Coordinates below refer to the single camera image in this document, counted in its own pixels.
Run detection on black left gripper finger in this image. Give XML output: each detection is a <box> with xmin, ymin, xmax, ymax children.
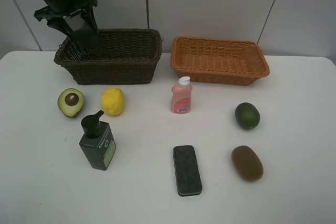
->
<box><xmin>47</xmin><ymin>18</ymin><xmax>78</xmax><ymax>40</ymax></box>
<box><xmin>79</xmin><ymin>7</ymin><xmax>98</xmax><ymax>34</ymax></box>

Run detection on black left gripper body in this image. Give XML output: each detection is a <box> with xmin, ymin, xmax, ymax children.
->
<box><xmin>34</xmin><ymin>0</ymin><xmax>98</xmax><ymax>22</ymax></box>

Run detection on grey translucent plastic cup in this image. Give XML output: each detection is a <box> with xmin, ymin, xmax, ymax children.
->
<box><xmin>65</xmin><ymin>14</ymin><xmax>100</xmax><ymax>48</ymax></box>

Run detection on halved avocado with pit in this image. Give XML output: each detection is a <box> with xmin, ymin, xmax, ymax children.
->
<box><xmin>57</xmin><ymin>88</ymin><xmax>84</xmax><ymax>118</ymax></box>

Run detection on yellow lemon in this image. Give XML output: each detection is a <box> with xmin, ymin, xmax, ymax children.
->
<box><xmin>101</xmin><ymin>88</ymin><xmax>125</xmax><ymax>116</ymax></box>

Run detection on pink lotion bottle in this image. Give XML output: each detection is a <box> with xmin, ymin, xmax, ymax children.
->
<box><xmin>171</xmin><ymin>76</ymin><xmax>192</xmax><ymax>114</ymax></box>

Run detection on dark green pump bottle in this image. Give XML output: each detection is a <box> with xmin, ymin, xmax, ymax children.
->
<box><xmin>79</xmin><ymin>110</ymin><xmax>116</xmax><ymax>170</ymax></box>

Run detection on whole green avocado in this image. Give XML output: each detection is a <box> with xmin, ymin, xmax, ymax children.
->
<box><xmin>235</xmin><ymin>102</ymin><xmax>260</xmax><ymax>130</ymax></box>

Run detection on dark felt board eraser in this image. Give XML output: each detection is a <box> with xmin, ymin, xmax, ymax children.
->
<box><xmin>173</xmin><ymin>145</ymin><xmax>203</xmax><ymax>197</ymax></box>

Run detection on brown kiwi fruit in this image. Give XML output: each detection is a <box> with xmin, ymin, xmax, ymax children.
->
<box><xmin>231</xmin><ymin>145</ymin><xmax>264</xmax><ymax>182</ymax></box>

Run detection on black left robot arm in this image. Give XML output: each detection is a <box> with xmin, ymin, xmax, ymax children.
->
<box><xmin>34</xmin><ymin>0</ymin><xmax>99</xmax><ymax>47</ymax></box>

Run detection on dark brown wicker basket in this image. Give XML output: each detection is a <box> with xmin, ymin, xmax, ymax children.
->
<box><xmin>54</xmin><ymin>29</ymin><xmax>162</xmax><ymax>85</ymax></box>

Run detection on orange wicker basket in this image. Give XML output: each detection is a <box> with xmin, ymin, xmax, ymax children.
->
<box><xmin>170</xmin><ymin>36</ymin><xmax>270</xmax><ymax>86</ymax></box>

